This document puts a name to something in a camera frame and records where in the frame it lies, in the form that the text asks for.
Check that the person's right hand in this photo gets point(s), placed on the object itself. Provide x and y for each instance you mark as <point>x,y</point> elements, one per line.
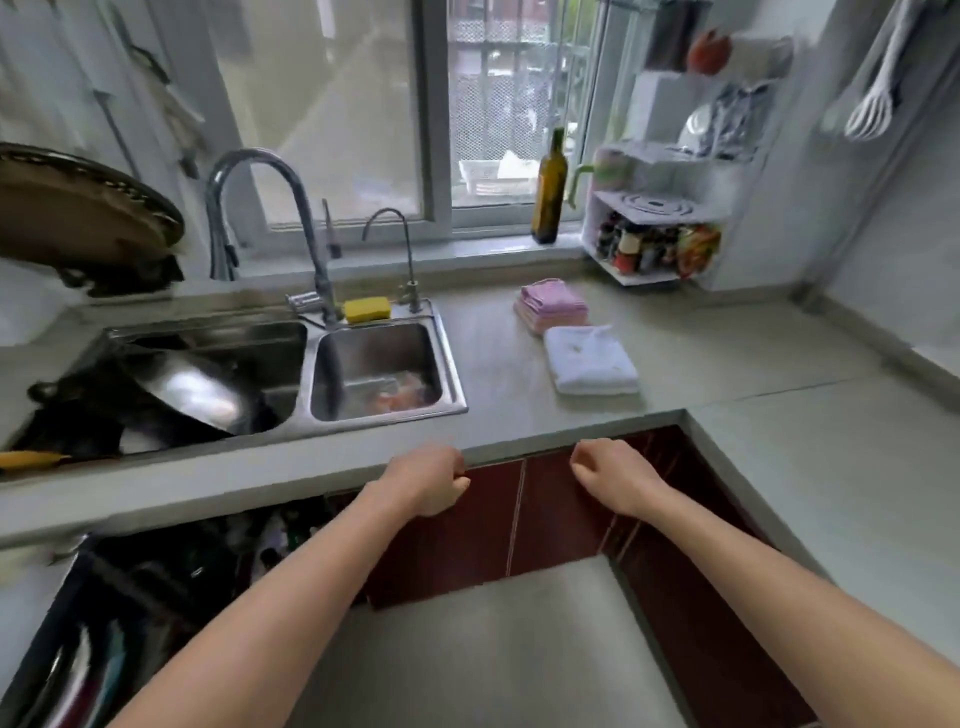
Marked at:
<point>619,476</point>

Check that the person's left hand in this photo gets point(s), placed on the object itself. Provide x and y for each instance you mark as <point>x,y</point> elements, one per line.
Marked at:
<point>427,480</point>

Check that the white banana print cloth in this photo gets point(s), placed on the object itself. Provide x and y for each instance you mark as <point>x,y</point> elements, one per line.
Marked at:
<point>592,364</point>

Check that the pink muslin cloth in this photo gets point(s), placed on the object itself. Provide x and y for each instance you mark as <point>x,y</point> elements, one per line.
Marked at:
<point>551,296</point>

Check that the person's left forearm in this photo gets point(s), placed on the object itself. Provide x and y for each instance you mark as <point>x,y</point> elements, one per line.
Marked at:
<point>262,622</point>

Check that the person's right forearm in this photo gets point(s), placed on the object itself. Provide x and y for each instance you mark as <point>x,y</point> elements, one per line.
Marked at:
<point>810,600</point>

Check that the dark red kitchen cabinet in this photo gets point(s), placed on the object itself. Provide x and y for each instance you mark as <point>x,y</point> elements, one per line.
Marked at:
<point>450,547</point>

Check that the clear plastic bag of food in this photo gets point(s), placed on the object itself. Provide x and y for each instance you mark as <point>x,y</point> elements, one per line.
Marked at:
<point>397,394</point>

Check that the stainless steel sink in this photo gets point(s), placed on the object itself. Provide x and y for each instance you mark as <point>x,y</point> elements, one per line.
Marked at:
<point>307,375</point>

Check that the yellow sponge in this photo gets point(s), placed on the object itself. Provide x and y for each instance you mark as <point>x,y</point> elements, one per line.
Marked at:
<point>367,310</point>

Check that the steel shaker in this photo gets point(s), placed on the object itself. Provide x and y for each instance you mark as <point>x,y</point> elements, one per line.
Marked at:
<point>649,255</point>

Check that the tan and red spice jar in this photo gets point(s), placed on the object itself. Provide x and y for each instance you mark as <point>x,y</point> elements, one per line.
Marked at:
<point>628,251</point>

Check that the metal faucet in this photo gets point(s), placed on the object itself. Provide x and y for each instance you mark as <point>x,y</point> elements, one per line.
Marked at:
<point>409,255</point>

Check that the black-lidded spice jar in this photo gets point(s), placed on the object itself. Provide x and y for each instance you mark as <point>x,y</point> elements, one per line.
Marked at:
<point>604,236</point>
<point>668,247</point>

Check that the red and green snack packet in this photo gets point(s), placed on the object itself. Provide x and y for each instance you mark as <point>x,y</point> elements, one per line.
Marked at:
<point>697,251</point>

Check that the white tiered shelf rack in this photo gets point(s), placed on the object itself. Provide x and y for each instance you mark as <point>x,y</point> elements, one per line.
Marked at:
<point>742,225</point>

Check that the dark green glass bottle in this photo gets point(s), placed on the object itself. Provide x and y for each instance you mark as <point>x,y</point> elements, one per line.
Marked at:
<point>549,195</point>

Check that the grey sink tap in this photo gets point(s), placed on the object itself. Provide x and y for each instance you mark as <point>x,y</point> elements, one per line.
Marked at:
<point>300,210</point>

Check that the grey metal pipe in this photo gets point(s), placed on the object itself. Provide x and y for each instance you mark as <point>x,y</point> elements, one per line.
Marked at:
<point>847,225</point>

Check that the silver foil bag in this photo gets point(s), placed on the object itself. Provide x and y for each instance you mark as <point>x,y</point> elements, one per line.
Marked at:
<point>742,120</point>
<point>697,127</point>

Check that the red round object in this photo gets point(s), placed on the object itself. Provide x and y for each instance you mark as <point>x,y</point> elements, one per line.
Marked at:
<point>709,52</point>

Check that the white slotted utensil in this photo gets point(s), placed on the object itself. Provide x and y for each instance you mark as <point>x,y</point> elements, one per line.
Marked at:
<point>870,116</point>

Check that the round wooden board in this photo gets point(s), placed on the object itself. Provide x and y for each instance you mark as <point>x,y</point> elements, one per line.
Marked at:
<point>75,210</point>

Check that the white window frame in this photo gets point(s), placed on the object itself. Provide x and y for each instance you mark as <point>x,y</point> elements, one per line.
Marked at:
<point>435,112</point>

